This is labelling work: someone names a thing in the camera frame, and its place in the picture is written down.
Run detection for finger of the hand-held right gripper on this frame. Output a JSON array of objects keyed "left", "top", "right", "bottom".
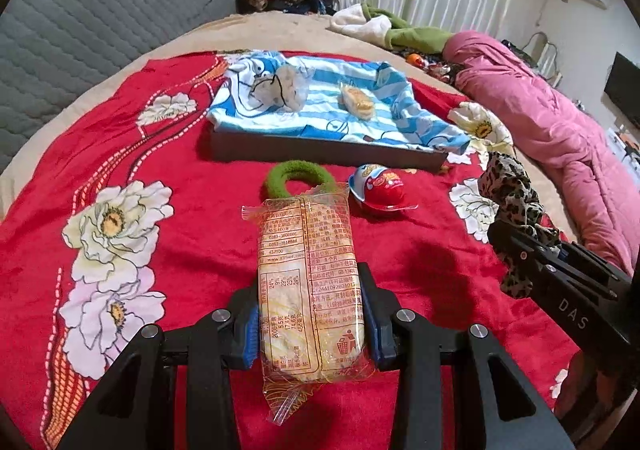
[
  {"left": 487, "top": 219, "right": 562, "bottom": 292},
  {"left": 547, "top": 241, "right": 630, "bottom": 281}
]

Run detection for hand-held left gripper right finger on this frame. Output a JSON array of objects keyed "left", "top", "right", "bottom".
[{"left": 357, "top": 263, "right": 576, "bottom": 450}]

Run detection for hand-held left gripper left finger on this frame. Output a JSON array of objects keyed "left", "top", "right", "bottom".
[{"left": 57, "top": 287, "right": 261, "bottom": 450}]

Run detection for leopard print scrunchie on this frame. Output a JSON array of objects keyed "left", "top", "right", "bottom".
[{"left": 477, "top": 151, "right": 562, "bottom": 300}]

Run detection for large clear cracker packet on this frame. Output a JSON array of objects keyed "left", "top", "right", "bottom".
[{"left": 241, "top": 183, "right": 377, "bottom": 427}]

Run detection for red egg-shaped candy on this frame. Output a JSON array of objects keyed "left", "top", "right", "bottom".
[{"left": 348, "top": 163, "right": 420, "bottom": 217}]

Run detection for green fuzzy scrunchie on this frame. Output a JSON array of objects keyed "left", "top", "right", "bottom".
[{"left": 259, "top": 160, "right": 335, "bottom": 203}]

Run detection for dark grey tray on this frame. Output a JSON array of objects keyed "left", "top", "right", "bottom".
[{"left": 209, "top": 127, "right": 448, "bottom": 173}]

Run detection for small yellow cake packet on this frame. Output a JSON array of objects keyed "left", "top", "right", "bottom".
[{"left": 337, "top": 82, "right": 376, "bottom": 121}]

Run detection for red floral blanket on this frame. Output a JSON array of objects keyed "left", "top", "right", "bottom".
[{"left": 0, "top": 50, "right": 583, "bottom": 450}]

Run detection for white cabinet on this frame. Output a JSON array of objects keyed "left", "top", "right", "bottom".
[{"left": 607, "top": 125, "right": 640, "bottom": 166}]

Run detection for pink quilt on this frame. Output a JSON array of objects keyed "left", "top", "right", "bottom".
[{"left": 444, "top": 30, "right": 640, "bottom": 276}]

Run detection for black television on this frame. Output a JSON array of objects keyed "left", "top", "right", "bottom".
[{"left": 603, "top": 52, "right": 640, "bottom": 113}]

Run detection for metal chair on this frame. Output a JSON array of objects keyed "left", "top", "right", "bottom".
[{"left": 527, "top": 32, "right": 566, "bottom": 81}]

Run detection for shiny snack wrappers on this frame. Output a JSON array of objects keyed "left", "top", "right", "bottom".
[{"left": 421, "top": 55, "right": 463, "bottom": 81}]

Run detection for blue striped cartoon cloth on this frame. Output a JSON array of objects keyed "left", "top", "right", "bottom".
[{"left": 206, "top": 49, "right": 472, "bottom": 155}]

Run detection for green and white blanket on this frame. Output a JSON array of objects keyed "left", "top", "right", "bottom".
[{"left": 330, "top": 3, "right": 458, "bottom": 56}]

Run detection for beige bed sheet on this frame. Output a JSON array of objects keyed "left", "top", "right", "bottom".
[{"left": 0, "top": 13, "right": 586, "bottom": 231}]

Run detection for grey quilted headboard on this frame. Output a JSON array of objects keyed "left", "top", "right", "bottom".
[{"left": 0, "top": 0, "right": 243, "bottom": 173}]

